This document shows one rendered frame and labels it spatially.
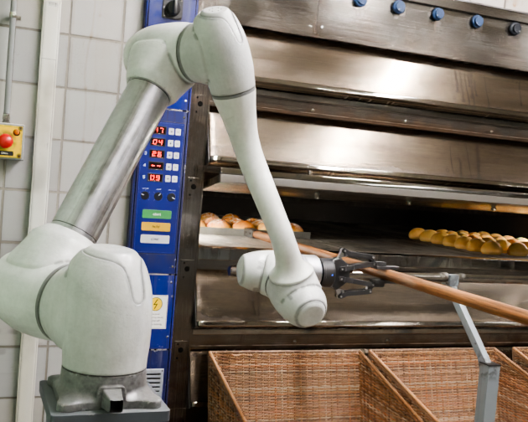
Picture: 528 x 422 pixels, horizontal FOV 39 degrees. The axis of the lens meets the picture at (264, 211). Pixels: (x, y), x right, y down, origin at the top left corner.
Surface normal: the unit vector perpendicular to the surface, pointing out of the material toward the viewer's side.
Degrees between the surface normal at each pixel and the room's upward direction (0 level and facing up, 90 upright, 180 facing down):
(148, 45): 65
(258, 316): 70
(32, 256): 55
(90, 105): 90
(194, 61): 117
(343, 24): 90
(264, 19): 90
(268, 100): 90
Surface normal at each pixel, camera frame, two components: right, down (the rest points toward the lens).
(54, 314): -0.63, 0.00
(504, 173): 0.37, -0.26
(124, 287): 0.58, -0.16
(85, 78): 0.37, 0.08
